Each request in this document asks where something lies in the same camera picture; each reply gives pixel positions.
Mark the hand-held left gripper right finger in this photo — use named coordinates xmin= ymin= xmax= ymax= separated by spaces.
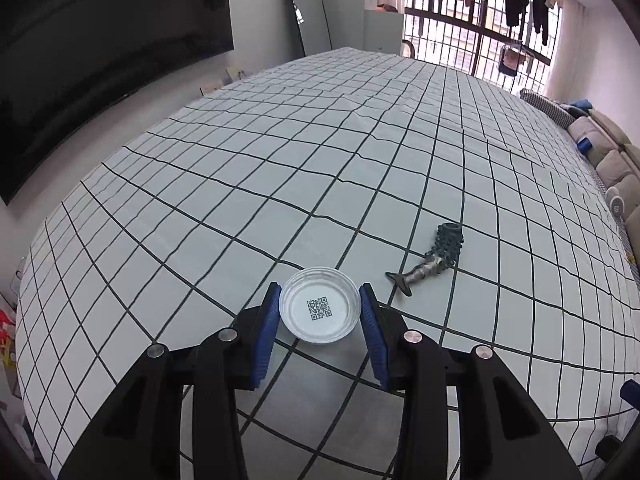
xmin=359 ymin=283 xmax=583 ymax=480

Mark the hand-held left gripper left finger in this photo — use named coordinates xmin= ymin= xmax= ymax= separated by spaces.
xmin=57 ymin=281 xmax=282 ymax=480

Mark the white plastic lid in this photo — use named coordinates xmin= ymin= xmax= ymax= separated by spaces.
xmin=278 ymin=266 xmax=362 ymax=345

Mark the grey articulated fish toy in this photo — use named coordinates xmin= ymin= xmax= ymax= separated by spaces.
xmin=385 ymin=222 xmax=466 ymax=297

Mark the beige sofa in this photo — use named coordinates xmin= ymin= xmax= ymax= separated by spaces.
xmin=567 ymin=109 xmax=640 ymax=242

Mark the black-white houndstooth cloth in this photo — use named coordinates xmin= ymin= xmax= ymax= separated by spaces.
xmin=518 ymin=88 xmax=577 ymax=129

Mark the white cabinet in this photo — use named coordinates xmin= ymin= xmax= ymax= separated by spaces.
xmin=363 ymin=8 xmax=404 ymax=57

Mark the black window grille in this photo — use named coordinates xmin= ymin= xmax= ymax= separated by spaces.
xmin=402 ymin=0 xmax=564 ymax=94

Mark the leaning mirror panel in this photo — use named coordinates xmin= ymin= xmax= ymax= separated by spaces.
xmin=280 ymin=0 xmax=334 ymax=59

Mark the black television screen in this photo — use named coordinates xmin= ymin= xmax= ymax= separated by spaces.
xmin=0 ymin=0 xmax=235 ymax=206

